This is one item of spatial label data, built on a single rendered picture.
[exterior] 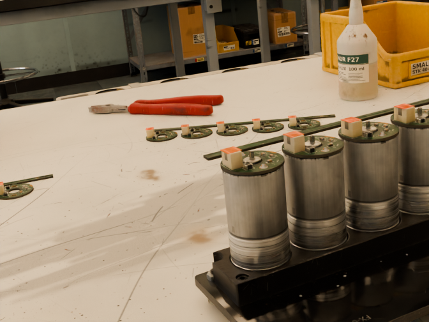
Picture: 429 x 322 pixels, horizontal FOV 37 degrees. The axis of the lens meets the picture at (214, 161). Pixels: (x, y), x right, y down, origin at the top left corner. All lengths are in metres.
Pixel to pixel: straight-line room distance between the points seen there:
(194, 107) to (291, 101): 0.09
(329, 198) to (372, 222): 0.03
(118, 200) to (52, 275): 0.09
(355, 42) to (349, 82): 0.03
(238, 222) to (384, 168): 0.07
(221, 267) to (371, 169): 0.07
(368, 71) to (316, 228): 0.31
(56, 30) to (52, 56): 0.18
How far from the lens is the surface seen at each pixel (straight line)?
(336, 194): 0.26
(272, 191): 0.25
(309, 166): 0.26
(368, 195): 0.28
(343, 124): 0.27
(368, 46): 0.56
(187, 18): 4.36
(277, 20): 4.54
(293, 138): 0.25
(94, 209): 0.39
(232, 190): 0.25
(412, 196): 0.30
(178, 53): 3.29
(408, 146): 0.29
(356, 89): 0.56
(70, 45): 4.67
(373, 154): 0.27
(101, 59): 4.71
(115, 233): 0.36
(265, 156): 0.26
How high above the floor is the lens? 0.90
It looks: 19 degrees down
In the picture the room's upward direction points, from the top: 6 degrees counter-clockwise
